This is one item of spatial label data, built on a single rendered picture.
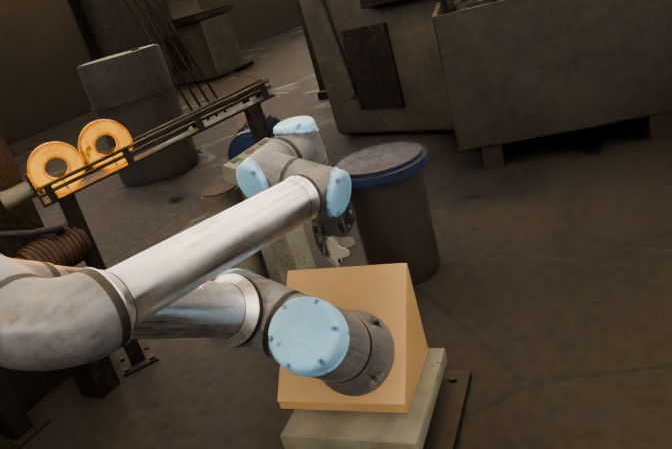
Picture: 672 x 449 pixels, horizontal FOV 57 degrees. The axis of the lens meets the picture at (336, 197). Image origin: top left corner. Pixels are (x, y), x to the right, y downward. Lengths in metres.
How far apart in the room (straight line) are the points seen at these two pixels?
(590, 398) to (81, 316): 1.15
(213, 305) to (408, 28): 2.64
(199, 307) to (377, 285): 0.48
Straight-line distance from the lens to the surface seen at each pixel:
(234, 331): 1.27
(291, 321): 1.24
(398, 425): 1.41
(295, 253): 1.88
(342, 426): 1.45
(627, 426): 1.53
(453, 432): 1.52
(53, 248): 2.00
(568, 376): 1.65
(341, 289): 1.51
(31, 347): 0.83
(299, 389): 1.52
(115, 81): 4.40
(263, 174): 1.21
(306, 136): 1.30
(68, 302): 0.82
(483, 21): 2.82
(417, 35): 3.57
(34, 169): 2.03
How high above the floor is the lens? 1.04
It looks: 20 degrees down
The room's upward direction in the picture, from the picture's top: 16 degrees counter-clockwise
